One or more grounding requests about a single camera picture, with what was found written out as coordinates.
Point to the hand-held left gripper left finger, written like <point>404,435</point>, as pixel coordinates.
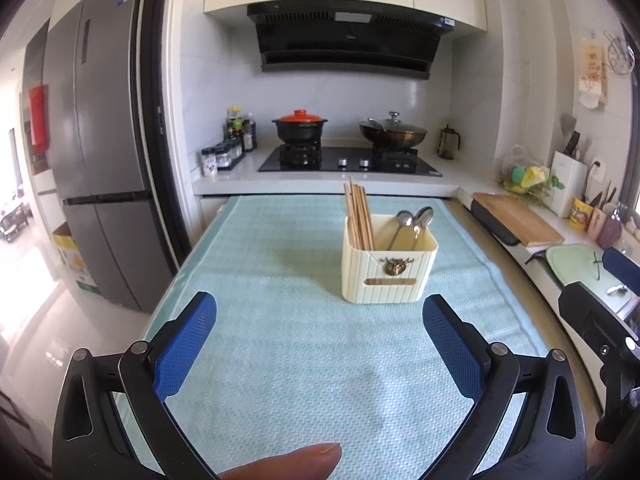
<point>185,345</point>

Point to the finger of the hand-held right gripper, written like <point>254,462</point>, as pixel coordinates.
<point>590,312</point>
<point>622,265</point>

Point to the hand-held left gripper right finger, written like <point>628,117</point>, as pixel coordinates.
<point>452,345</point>

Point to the cream ribbed utensil holder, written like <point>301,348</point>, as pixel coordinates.
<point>360,280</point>

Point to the large metal spoon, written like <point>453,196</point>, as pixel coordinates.
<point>424,215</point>

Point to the small metal spoon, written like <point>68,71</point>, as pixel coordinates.
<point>404,217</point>

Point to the group of wooden chopsticks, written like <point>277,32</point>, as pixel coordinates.
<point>357,215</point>

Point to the person's left hand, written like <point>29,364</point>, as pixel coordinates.
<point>290,462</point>

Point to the purple soap dispenser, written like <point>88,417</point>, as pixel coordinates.
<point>610,230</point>

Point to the pink cup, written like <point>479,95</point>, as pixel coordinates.
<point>597,225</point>

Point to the light green cutting board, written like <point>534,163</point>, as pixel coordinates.
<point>570,265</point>

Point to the white knife block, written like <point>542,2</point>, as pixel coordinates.
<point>565,185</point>

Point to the window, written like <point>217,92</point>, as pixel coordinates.
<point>632,160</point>

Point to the wooden cutting board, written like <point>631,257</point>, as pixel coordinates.
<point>520,217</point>

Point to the light blue woven towel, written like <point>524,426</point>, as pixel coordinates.
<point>280,270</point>

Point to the black tray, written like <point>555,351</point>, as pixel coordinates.
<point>492,227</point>

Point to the yellow green cloth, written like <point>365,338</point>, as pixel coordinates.
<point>527,175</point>

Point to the yellow white cardboard box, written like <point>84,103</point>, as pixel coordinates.
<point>75,260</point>

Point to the white jar black lid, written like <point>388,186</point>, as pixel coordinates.
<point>209,162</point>

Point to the glass french press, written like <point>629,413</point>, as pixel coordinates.
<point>448,142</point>

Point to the round metal trivet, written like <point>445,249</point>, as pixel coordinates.
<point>617,52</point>

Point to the dark dining furniture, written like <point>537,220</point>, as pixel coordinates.
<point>12,220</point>

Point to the dark metal wok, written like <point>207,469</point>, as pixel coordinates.
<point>392,139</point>

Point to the dark sauce bottle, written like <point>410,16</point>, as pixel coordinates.
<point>249,135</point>

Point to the black gas cooktop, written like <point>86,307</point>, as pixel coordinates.
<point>330,157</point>

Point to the grey refrigerator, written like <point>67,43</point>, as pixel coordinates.
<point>105,135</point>

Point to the glass wok lid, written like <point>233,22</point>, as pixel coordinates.
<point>395,122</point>

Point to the black clay pot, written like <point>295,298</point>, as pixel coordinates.
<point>300,132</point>

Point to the orange pot lid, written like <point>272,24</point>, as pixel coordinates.
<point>300,116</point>

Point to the black range hood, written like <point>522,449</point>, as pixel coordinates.
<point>345,45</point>

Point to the white wall outlet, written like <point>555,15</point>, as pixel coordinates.
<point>596,171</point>

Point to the printed wall hanging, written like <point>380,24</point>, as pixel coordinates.
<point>592,72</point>

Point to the red wall hanging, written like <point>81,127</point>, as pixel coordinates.
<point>39,117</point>

